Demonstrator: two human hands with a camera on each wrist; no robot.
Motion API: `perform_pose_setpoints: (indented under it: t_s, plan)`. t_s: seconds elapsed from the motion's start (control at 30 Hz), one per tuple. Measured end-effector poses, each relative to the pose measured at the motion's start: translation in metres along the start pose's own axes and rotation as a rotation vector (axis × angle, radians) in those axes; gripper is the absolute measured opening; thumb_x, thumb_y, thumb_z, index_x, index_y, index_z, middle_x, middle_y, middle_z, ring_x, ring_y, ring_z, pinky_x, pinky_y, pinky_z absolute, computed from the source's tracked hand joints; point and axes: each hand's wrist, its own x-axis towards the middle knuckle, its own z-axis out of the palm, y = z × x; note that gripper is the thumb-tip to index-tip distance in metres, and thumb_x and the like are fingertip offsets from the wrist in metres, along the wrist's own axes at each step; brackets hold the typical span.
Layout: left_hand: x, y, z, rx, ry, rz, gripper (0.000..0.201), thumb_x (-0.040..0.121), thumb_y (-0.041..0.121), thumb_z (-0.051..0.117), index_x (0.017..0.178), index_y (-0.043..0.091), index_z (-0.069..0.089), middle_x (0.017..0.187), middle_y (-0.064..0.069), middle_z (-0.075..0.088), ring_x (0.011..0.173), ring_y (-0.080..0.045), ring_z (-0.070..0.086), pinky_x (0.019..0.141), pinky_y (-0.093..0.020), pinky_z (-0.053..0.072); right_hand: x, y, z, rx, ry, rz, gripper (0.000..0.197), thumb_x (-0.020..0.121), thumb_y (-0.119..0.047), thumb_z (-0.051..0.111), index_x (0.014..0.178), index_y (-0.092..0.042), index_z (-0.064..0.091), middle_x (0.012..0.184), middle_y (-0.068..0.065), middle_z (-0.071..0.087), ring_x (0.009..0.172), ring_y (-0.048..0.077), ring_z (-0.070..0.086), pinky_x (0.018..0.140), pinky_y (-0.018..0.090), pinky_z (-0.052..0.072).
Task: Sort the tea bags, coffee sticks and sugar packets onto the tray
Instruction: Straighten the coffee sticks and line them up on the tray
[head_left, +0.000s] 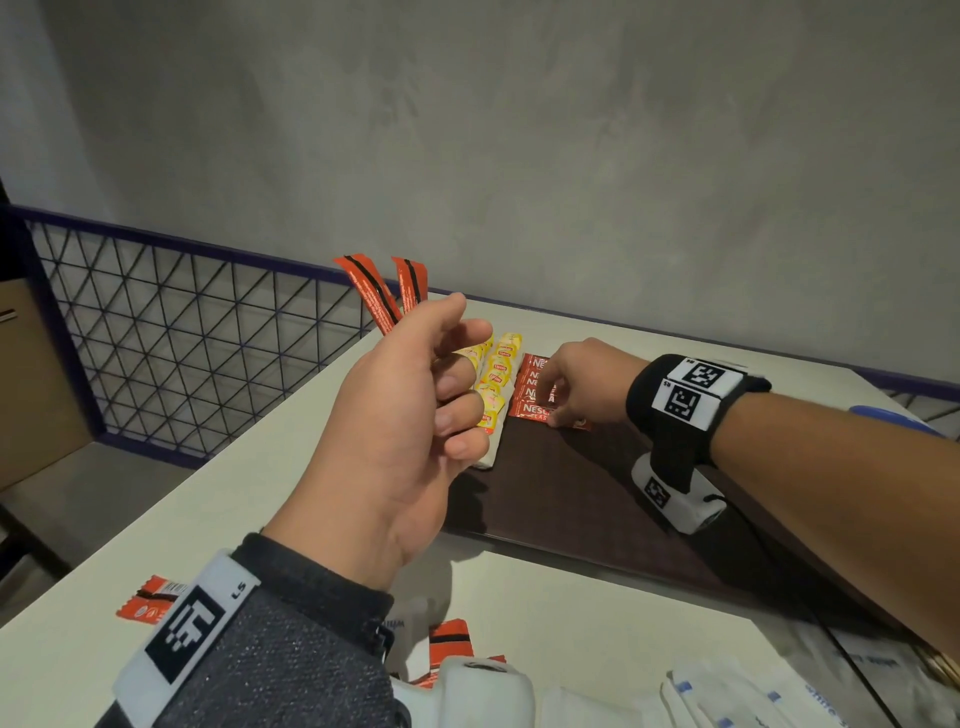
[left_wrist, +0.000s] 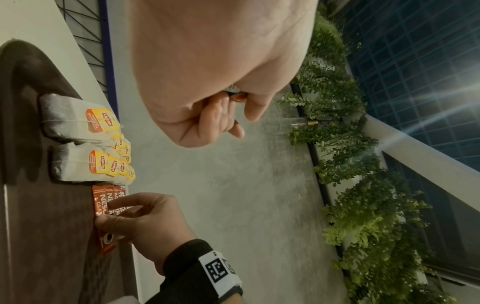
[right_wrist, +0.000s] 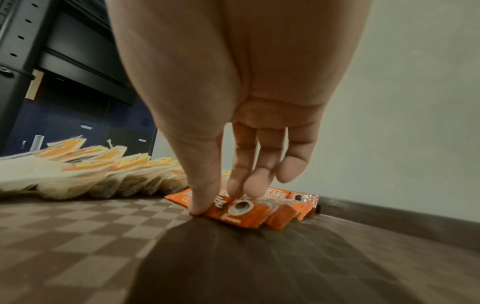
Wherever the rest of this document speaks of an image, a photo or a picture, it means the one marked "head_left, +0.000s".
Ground row of red coffee sachets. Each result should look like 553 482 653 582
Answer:
508 353 592 433

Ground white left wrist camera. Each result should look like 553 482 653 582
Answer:
389 656 535 728

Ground black left wrist band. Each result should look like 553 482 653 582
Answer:
93 533 410 728

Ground pile of white sugar packets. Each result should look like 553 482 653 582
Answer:
386 596 960 728

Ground person's right hand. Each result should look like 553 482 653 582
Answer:
534 336 652 430

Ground black right wrist band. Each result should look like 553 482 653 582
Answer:
624 353 772 493

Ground light wooden cabinet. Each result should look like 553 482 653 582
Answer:
0 278 95 493

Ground black cable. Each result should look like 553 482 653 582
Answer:
703 493 903 728

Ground black side table frame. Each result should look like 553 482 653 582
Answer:
0 502 73 579

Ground black wrist band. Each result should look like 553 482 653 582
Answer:
93 533 410 728
624 353 772 493

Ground blue and white mug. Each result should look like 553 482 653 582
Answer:
848 404 945 438

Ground person's left hand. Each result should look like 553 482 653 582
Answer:
260 292 496 594

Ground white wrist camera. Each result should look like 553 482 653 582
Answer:
629 452 729 536
389 656 535 728

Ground dark brown tray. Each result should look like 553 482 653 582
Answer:
442 367 924 639

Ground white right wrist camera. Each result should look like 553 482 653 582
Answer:
629 452 729 536

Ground person's right forearm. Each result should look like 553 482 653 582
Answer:
708 393 960 661

